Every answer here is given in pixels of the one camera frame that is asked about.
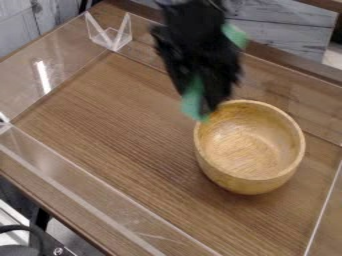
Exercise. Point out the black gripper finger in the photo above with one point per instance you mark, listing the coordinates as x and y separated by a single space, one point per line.
181 76
217 86

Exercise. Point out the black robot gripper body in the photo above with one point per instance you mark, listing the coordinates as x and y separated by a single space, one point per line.
192 41

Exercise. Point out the green rectangular block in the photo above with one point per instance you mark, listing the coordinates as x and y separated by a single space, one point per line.
191 98

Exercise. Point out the light wooden bowl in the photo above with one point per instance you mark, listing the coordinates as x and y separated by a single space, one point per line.
248 147

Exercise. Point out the black metal table leg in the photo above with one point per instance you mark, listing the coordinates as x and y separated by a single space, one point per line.
40 219

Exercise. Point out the clear acrylic tray wall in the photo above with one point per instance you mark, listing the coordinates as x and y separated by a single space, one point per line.
97 147

